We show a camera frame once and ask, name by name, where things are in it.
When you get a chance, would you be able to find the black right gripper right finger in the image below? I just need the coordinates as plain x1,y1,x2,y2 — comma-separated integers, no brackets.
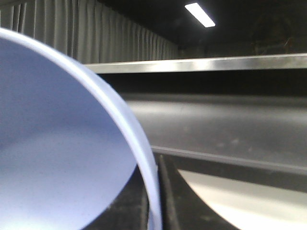
155,153,237,230

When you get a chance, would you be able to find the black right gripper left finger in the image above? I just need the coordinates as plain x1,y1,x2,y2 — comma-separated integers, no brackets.
85,167,149,230

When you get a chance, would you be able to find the light blue bowl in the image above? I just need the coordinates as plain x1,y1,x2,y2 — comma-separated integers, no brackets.
0,29,162,230

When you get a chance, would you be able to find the grey curtain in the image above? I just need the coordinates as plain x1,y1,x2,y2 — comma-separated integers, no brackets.
0,0,178,64

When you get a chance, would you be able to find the metal range hood edge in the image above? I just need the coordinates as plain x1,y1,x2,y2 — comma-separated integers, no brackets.
85,53,307,74

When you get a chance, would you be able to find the ceiling fluorescent light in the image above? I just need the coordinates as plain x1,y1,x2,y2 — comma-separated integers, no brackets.
185,3,216,28

